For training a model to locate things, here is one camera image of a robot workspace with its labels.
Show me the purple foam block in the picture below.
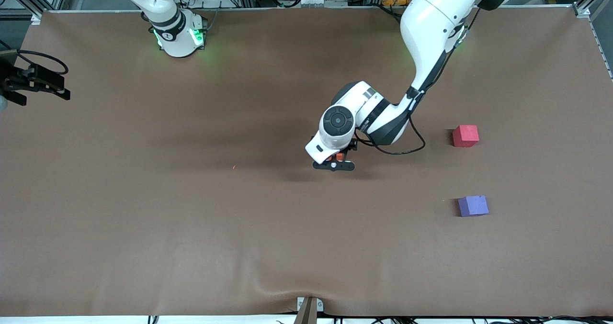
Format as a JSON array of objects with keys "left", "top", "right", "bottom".
[{"left": 458, "top": 195, "right": 489, "bottom": 217}]

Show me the small metal edge bracket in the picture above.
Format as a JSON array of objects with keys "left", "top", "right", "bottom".
[{"left": 297, "top": 297, "right": 324, "bottom": 312}]

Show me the brown table cover sheet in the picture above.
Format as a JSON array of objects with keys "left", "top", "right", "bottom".
[{"left": 0, "top": 9, "right": 613, "bottom": 317}]

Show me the brown wooden bar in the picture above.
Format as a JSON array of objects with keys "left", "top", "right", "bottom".
[{"left": 293, "top": 298, "right": 318, "bottom": 324}]

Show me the aluminium table frame rail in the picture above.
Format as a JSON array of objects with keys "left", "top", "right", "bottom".
[{"left": 42, "top": 6, "right": 582, "bottom": 13}]

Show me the red foam block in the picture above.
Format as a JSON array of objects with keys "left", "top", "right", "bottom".
[{"left": 452, "top": 125, "right": 479, "bottom": 148}]

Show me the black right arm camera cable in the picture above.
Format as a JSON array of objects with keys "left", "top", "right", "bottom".
[{"left": 0, "top": 39, "right": 69, "bottom": 76}]

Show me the long white socket strip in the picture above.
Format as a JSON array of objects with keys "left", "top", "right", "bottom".
[{"left": 287, "top": 0, "right": 348, "bottom": 7}]

